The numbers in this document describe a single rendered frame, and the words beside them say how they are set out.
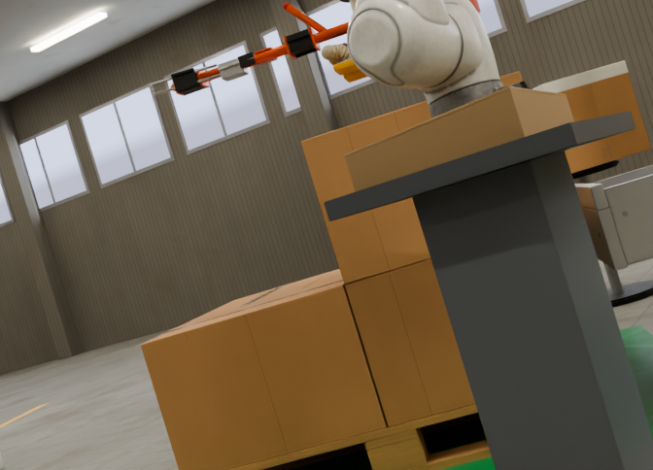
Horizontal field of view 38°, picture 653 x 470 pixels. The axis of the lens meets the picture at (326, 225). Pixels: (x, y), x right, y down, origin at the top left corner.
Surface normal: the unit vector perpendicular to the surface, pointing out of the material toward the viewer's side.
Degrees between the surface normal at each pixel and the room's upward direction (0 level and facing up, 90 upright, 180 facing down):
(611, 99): 90
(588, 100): 90
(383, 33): 93
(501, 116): 90
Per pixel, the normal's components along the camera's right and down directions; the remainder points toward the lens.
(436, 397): -0.16, 0.04
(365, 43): -0.54, 0.20
